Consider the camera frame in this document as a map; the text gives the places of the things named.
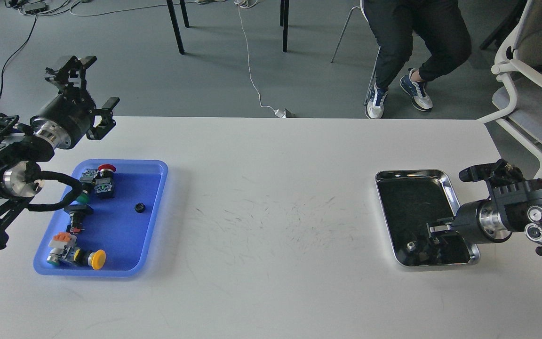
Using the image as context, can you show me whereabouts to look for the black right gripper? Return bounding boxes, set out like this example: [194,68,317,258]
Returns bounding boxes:
[426,200,511,244]

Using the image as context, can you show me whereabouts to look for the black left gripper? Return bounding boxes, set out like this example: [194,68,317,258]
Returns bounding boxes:
[32,56,120,149]

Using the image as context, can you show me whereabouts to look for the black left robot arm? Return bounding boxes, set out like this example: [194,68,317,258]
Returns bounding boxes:
[0,56,119,250]

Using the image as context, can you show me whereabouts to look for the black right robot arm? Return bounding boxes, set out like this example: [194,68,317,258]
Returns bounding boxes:
[427,159,542,256]

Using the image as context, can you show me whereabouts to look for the silver metal tray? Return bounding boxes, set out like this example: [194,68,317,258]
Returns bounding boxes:
[375,169,480,270]

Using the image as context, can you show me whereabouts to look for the blue plastic tray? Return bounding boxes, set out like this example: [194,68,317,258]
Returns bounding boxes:
[33,159,168,277]

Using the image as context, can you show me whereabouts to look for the orange white connector block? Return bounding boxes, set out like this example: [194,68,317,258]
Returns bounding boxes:
[47,232,77,266]

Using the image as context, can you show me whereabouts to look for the white office chair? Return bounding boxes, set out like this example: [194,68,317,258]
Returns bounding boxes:
[479,0,542,178]

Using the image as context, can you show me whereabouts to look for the seated person legs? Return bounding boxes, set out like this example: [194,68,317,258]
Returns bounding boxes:
[360,0,471,119]

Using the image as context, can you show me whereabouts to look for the metal chair leg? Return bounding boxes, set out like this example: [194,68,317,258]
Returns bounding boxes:
[330,4,361,64]

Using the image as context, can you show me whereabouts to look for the black table legs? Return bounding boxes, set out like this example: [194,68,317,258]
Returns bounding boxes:
[165,0,289,55]

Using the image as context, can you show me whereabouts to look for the green push button switch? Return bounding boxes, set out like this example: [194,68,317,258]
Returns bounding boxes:
[75,168,97,204]

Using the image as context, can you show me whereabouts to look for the red push button switch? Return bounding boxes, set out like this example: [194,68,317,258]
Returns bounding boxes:
[93,163,116,199]

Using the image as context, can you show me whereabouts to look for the black floor cable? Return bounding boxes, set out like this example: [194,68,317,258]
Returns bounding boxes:
[0,0,191,132]

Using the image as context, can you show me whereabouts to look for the black switch part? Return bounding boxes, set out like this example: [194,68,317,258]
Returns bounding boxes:
[63,204,93,234]

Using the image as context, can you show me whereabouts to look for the yellow push button switch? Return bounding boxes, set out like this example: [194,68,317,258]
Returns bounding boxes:
[60,246,107,270]

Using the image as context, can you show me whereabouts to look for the white cable with charger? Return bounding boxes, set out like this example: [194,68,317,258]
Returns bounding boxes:
[236,0,296,119]

